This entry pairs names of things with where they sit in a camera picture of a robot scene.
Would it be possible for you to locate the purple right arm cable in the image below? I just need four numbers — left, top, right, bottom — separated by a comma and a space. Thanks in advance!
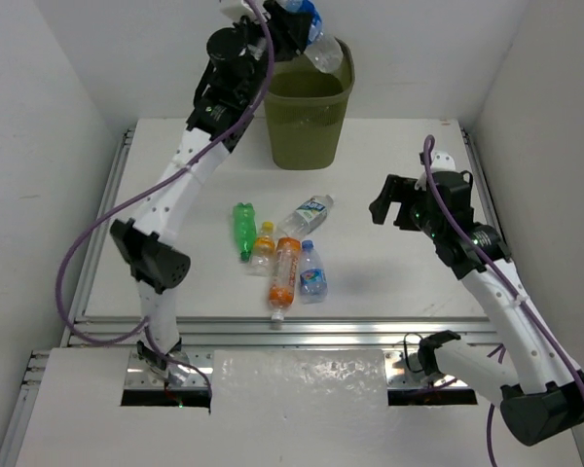
422, 134, 584, 467

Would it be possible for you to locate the small yellow cap bottle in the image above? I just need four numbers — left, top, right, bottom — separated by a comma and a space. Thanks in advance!
248, 221, 275, 276

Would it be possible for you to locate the tall orange label bottle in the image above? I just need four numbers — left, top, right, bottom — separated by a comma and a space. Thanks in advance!
268, 237, 301, 323

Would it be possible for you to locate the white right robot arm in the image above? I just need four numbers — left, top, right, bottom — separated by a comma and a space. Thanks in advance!
369, 152, 584, 447

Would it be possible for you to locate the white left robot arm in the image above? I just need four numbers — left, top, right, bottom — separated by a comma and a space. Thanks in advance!
110, 1, 318, 368

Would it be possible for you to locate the blue cap water bottle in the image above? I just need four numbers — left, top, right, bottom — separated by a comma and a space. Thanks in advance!
299, 240, 328, 304

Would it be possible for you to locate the olive green plastic bin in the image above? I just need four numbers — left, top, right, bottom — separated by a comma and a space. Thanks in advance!
264, 41, 355, 170

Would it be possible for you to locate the blue label water bottle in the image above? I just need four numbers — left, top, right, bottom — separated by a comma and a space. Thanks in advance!
276, 0, 344, 74

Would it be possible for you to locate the green crushed plastic bottle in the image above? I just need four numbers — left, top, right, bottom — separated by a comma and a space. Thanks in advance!
233, 202, 257, 263

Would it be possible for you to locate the clear white label bottle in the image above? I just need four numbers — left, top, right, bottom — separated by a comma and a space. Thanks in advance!
276, 195, 335, 240

